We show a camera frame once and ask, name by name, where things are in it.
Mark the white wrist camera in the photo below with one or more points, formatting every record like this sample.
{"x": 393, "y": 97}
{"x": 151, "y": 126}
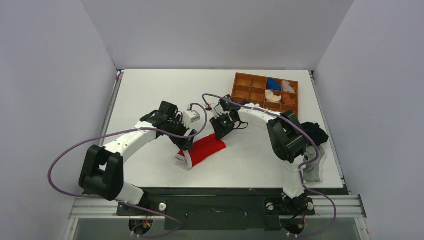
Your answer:
{"x": 215, "y": 109}
{"x": 189, "y": 117}

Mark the blue rolled underwear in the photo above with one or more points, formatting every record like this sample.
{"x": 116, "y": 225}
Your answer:
{"x": 272, "y": 84}

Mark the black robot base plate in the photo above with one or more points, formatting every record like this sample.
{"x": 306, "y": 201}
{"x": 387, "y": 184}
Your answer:
{"x": 223, "y": 209}

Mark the cream rolled underwear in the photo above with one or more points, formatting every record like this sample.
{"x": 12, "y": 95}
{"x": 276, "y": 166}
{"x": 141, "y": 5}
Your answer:
{"x": 271, "y": 97}

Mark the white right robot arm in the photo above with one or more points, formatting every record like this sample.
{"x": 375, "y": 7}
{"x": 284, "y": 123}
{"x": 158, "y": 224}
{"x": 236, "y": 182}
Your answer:
{"x": 284, "y": 131}

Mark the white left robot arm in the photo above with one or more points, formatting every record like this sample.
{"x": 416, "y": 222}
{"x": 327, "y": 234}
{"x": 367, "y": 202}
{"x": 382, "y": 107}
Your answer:
{"x": 102, "y": 173}

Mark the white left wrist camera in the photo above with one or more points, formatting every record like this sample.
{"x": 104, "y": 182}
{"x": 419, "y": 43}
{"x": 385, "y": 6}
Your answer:
{"x": 189, "y": 117}

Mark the black underwear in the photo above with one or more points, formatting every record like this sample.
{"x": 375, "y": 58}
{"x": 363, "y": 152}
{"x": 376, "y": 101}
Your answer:
{"x": 314, "y": 131}

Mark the red underwear white trim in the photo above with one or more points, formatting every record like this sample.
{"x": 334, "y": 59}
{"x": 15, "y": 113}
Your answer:
{"x": 201, "y": 150}

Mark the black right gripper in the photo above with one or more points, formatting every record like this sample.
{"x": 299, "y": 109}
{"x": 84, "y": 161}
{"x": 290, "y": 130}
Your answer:
{"x": 222, "y": 125}

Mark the orange rolled underwear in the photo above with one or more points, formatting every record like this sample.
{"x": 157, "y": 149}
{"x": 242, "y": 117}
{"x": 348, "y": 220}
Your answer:
{"x": 287, "y": 99}

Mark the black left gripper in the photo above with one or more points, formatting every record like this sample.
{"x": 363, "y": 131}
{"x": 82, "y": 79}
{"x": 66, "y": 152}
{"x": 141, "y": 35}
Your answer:
{"x": 183, "y": 144}

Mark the wooden compartment tray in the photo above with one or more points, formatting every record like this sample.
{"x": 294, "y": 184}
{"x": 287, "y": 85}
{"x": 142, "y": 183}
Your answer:
{"x": 275, "y": 94}

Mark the grey underwear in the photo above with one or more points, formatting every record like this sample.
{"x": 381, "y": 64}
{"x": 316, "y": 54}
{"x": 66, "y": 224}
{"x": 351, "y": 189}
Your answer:
{"x": 313, "y": 172}

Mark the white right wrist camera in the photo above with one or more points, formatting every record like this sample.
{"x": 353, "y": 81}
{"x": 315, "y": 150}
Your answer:
{"x": 215, "y": 109}

